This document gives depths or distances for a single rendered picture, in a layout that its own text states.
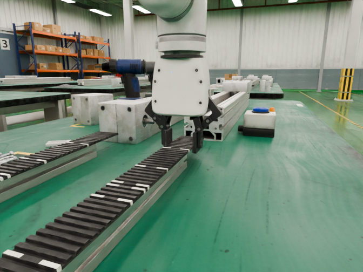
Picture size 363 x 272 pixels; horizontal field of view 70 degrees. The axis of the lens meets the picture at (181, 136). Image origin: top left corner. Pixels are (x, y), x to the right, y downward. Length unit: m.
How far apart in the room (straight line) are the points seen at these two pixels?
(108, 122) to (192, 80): 0.28
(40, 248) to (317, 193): 0.34
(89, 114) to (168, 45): 0.50
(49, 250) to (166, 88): 0.31
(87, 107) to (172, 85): 0.48
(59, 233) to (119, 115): 0.42
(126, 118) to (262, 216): 0.40
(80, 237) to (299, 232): 0.22
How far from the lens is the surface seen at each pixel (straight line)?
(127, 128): 0.63
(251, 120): 0.71
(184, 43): 0.44
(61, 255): 0.23
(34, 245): 0.25
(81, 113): 0.91
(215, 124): 0.65
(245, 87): 1.20
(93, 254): 0.26
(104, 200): 0.30
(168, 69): 0.46
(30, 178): 0.45
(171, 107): 0.46
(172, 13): 0.42
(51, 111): 2.45
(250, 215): 0.34
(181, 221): 0.31
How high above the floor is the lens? 0.94
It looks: 14 degrees down
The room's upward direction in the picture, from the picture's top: straight up
